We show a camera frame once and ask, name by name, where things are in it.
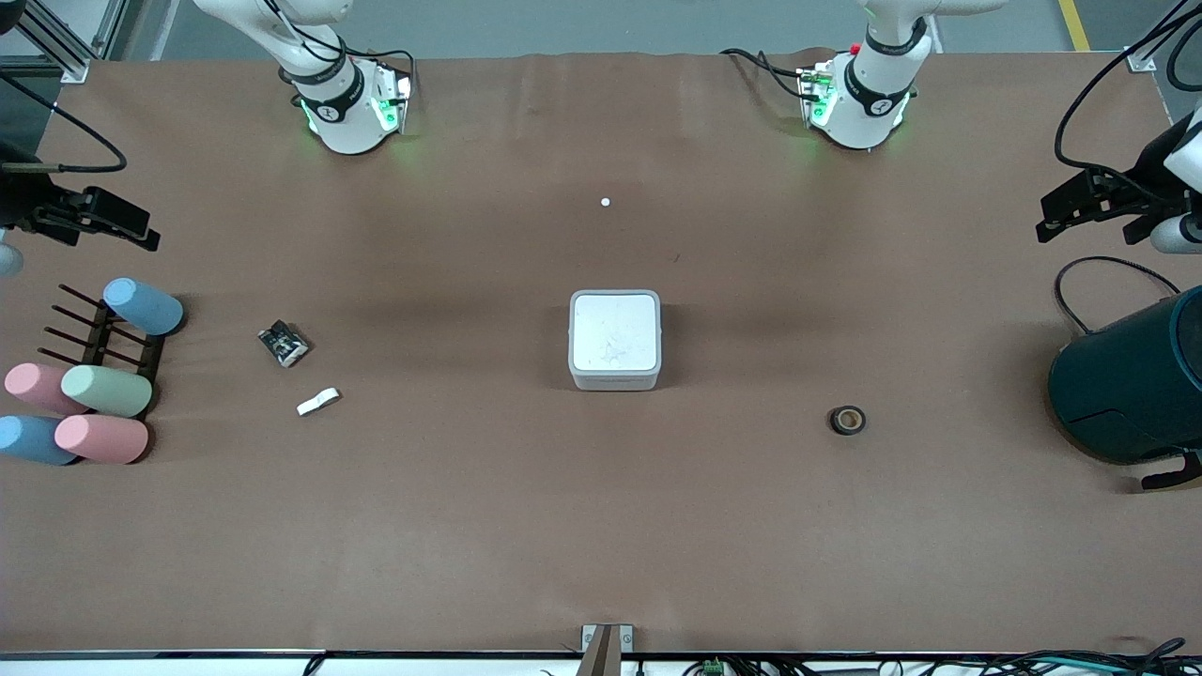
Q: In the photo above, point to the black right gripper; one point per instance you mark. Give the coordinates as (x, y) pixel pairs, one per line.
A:
(26, 199)

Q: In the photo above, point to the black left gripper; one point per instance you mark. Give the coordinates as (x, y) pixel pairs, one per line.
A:
(1132, 194)

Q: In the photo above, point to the black tissue pack wrapper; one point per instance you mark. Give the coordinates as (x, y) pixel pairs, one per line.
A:
(283, 344)

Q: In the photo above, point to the small white clip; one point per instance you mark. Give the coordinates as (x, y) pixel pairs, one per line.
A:
(317, 402)

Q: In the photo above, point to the black tape roll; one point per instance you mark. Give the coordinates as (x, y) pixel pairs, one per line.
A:
(848, 420)

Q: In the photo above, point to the white square lidded bin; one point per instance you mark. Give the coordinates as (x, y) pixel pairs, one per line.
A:
(615, 340)

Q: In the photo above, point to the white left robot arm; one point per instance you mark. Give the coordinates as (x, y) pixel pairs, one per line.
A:
(859, 113)

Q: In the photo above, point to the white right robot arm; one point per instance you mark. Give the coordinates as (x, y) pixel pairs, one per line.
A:
(343, 113)

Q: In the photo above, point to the blue plastic cup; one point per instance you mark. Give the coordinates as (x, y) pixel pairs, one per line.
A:
(143, 305)
(28, 439)

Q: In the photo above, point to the black peg cup rack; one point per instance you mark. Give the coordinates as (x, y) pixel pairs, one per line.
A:
(97, 343)

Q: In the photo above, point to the green plastic cup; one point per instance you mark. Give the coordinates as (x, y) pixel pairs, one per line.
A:
(106, 391)

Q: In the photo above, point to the dark teal round appliance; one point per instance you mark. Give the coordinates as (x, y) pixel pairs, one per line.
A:
(1127, 385)

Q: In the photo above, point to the pink plastic cup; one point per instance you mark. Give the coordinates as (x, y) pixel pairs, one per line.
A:
(101, 438)
(33, 385)

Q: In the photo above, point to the black curved hook piece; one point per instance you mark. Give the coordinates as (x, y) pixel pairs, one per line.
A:
(1172, 472)

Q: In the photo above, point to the brown paper table cover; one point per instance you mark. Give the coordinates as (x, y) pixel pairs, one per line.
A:
(470, 526)

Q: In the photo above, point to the green terminal connector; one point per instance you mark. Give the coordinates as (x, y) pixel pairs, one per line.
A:
(714, 668)

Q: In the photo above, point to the metal corner bracket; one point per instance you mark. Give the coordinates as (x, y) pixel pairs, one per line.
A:
(1144, 62)

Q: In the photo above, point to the aluminium frame profile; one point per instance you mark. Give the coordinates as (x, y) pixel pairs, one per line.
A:
(61, 47)

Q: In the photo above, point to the metal table edge bracket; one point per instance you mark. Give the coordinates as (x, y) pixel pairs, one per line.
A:
(606, 648)

